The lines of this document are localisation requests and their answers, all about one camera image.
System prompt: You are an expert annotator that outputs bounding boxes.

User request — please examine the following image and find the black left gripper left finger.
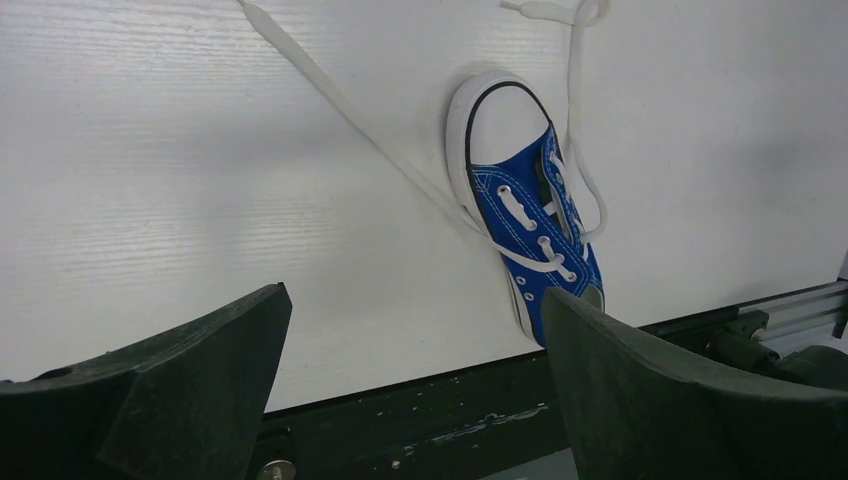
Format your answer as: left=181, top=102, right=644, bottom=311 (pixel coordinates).
left=1, top=283, right=292, bottom=479

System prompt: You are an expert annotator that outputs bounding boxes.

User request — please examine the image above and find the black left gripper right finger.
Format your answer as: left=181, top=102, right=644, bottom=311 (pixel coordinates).
left=541, top=289, right=847, bottom=479

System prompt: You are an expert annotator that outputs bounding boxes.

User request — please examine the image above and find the blue canvas sneaker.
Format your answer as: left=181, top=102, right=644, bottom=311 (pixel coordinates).
left=445, top=70, right=605, bottom=346

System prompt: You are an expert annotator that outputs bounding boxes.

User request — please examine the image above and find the white shoelace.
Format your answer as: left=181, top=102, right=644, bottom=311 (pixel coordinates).
left=239, top=1, right=610, bottom=245

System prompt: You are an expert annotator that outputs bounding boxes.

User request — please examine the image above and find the aluminium frame rail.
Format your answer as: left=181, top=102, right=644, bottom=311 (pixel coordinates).
left=739, top=280, right=847, bottom=357

